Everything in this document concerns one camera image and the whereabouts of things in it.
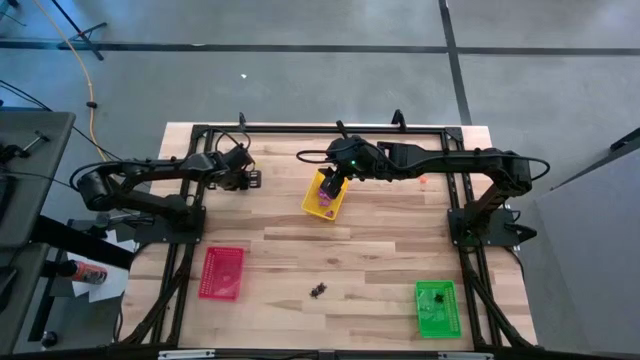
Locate silver metal bracket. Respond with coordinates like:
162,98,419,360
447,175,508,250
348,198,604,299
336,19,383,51
437,351,495,360
157,349,217,360

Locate black clamp with handle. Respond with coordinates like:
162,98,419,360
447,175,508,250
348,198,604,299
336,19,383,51
0,130,51,165

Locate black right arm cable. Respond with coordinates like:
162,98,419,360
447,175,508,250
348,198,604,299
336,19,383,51
295,147,351,166

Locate black support beam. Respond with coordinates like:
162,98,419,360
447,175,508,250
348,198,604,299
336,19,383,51
29,214,136,271

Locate black tripod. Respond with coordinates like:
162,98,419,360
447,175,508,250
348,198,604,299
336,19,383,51
49,0,109,62

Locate black aluminium rig frame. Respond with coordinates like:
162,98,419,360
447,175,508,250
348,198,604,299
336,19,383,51
117,109,539,360

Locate black bar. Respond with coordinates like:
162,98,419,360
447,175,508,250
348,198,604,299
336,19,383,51
549,127,640,192

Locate orange can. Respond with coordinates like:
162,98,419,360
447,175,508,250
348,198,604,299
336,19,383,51
58,259,109,286

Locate grey panel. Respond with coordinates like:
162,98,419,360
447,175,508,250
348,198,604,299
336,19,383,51
517,149,640,357

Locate yellow cable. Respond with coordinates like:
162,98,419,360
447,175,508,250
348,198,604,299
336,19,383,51
32,0,110,165

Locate green plastic basket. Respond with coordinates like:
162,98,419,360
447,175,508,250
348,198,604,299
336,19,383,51
414,279,464,341

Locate yellow plastic basket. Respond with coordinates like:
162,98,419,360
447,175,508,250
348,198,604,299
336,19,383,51
300,168,350,222

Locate red plastic basket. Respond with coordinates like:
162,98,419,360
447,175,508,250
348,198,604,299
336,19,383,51
197,245,246,302

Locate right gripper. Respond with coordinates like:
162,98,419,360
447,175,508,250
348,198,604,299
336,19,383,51
318,134,382,201

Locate white paper sheets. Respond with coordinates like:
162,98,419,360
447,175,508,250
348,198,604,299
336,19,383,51
66,228,137,304

